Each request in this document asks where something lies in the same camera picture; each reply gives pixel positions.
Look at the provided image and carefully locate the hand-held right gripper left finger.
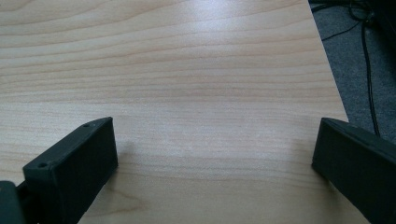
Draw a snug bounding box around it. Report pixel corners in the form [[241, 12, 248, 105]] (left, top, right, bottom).
[[21, 116, 120, 224]]

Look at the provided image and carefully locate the thin black cable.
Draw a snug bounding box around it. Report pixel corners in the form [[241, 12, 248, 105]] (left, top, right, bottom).
[[320, 21, 362, 42]]

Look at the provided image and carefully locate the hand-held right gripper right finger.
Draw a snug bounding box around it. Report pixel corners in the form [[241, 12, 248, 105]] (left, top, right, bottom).
[[311, 117, 396, 224]]

